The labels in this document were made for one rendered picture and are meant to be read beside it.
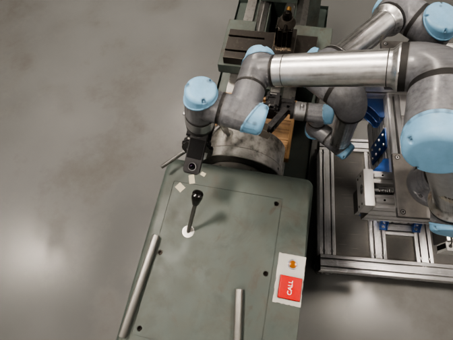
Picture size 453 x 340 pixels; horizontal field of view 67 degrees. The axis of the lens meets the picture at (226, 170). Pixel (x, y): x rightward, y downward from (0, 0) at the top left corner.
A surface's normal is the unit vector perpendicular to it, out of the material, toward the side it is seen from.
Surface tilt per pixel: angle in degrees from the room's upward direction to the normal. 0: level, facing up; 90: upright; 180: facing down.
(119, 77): 0
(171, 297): 0
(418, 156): 83
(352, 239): 0
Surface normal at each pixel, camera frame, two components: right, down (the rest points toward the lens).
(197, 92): 0.09, -0.36
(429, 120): -0.66, -0.41
